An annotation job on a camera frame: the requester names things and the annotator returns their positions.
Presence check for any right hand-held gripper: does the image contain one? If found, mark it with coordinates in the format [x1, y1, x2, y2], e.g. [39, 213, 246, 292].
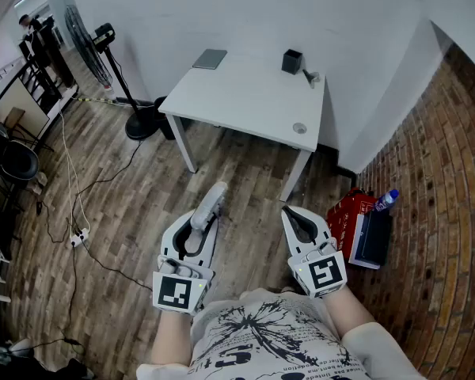
[281, 205, 348, 299]

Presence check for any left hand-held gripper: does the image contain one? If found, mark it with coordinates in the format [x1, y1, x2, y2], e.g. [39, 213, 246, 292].
[153, 210, 219, 316]

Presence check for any grey calculator with purple keys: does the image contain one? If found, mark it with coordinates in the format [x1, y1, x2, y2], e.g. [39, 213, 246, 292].
[189, 181, 229, 231]

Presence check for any person's left forearm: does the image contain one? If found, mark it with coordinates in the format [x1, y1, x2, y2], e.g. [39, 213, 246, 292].
[150, 309, 195, 367]

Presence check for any person's right forearm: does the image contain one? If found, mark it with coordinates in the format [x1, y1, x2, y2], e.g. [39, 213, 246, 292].
[322, 287, 377, 338]

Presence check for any person's right hand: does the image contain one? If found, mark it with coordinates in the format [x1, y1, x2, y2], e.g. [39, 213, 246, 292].
[300, 240, 338, 263]

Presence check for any person's left hand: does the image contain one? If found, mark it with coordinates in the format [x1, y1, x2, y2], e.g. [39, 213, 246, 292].
[158, 257, 203, 279]

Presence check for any red box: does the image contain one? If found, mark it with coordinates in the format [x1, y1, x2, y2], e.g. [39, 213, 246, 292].
[326, 188, 377, 267]

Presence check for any black flat box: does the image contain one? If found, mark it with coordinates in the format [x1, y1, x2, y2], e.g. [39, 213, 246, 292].
[361, 210, 393, 267]

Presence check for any blue-capped plastic bottle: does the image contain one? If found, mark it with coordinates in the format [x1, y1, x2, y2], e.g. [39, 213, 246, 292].
[374, 188, 400, 213]

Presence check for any white power strip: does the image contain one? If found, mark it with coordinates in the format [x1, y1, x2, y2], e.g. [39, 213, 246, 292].
[70, 227, 91, 248]

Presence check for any white printed shirt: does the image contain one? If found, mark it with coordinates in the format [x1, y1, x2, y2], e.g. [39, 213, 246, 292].
[136, 287, 427, 380]

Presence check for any white table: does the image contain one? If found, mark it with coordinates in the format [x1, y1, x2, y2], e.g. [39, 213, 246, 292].
[158, 47, 326, 203]

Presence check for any grey stapler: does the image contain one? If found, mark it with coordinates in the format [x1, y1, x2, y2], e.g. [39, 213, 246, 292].
[302, 68, 321, 89]

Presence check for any black pen holder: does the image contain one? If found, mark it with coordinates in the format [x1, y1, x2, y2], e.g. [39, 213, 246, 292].
[281, 48, 303, 74]

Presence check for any black floor fan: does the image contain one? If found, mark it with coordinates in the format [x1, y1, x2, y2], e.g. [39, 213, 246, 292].
[64, 5, 162, 141]

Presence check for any grey notebook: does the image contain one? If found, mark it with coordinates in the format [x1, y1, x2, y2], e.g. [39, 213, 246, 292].
[192, 48, 228, 70]

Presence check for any black chair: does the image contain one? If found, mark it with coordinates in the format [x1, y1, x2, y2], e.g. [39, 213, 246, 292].
[0, 123, 40, 213]

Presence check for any black metal rack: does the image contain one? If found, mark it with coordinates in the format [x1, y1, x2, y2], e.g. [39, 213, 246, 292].
[18, 24, 78, 90]

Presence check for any white cable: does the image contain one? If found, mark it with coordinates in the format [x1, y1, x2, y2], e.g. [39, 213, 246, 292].
[57, 101, 90, 233]

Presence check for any yellow and black cable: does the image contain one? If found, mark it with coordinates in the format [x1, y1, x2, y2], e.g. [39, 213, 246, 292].
[73, 96, 118, 105]

